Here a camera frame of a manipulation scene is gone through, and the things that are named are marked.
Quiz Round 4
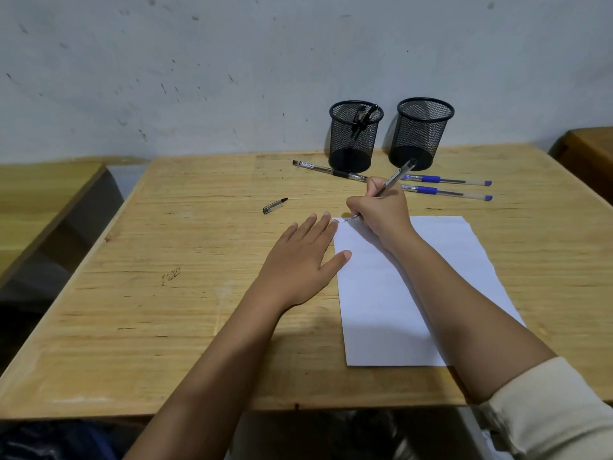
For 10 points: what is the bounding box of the light wooden side table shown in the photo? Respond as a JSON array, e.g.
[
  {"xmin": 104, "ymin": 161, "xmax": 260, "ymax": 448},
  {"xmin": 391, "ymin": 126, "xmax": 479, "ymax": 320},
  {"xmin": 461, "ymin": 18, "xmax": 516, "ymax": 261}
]
[{"xmin": 0, "ymin": 161, "xmax": 125, "ymax": 302}]

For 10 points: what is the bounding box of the dark wooden side table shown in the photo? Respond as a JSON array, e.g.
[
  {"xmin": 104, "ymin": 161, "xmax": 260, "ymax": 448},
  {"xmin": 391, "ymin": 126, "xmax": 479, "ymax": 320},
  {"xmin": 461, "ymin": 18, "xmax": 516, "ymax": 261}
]
[{"xmin": 548, "ymin": 126, "xmax": 613, "ymax": 206}]

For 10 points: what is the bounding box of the cream sleeve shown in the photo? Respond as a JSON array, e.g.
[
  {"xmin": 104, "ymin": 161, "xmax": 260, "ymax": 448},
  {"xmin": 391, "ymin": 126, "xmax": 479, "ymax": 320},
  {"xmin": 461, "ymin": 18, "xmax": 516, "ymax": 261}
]
[{"xmin": 476, "ymin": 356, "xmax": 613, "ymax": 460}]

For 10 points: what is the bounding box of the blue pen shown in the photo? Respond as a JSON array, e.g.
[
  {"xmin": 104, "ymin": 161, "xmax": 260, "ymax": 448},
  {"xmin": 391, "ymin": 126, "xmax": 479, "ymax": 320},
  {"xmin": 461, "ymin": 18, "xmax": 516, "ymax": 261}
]
[
  {"xmin": 401, "ymin": 173, "xmax": 493, "ymax": 188},
  {"xmin": 401, "ymin": 184, "xmax": 494, "ymax": 203}
]

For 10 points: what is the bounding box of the black mesh pen holder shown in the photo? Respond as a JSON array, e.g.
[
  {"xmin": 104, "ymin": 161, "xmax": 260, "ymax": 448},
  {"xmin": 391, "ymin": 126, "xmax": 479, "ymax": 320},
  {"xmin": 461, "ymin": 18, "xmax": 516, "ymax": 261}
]
[
  {"xmin": 328, "ymin": 100, "xmax": 385, "ymax": 174},
  {"xmin": 388, "ymin": 96, "xmax": 455, "ymax": 172}
]

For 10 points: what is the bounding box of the person's left forearm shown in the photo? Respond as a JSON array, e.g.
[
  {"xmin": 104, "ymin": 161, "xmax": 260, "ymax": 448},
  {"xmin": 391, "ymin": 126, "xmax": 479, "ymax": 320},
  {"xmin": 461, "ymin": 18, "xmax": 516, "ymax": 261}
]
[{"xmin": 122, "ymin": 287, "xmax": 298, "ymax": 460}]

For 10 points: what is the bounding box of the person's right hand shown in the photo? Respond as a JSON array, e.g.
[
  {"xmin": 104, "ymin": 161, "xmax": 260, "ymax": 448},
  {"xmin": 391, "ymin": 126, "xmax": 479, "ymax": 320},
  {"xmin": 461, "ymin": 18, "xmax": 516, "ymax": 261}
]
[{"xmin": 345, "ymin": 176, "xmax": 418, "ymax": 257}]

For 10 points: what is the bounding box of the white paper sheet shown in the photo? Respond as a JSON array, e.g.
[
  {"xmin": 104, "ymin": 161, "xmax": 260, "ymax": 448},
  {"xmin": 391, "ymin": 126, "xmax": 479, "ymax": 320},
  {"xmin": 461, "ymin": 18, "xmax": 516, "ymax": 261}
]
[{"xmin": 331, "ymin": 215, "xmax": 527, "ymax": 367}]

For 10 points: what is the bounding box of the person's left hand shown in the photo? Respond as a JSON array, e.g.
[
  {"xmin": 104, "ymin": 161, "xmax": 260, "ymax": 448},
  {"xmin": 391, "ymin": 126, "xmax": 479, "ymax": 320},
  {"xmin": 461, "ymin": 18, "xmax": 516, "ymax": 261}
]
[{"xmin": 251, "ymin": 211, "xmax": 353, "ymax": 314}]

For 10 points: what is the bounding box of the person's right forearm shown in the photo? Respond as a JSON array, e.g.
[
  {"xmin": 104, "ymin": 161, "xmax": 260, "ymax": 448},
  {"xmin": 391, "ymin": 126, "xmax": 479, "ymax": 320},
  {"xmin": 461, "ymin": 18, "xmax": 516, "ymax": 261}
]
[{"xmin": 382, "ymin": 229, "xmax": 559, "ymax": 406}]

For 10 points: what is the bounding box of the dark blue bag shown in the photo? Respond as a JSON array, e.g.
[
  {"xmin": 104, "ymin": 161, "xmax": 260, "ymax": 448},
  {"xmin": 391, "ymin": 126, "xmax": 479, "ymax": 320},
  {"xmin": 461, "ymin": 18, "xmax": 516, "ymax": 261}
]
[{"xmin": 0, "ymin": 418, "xmax": 125, "ymax": 460}]

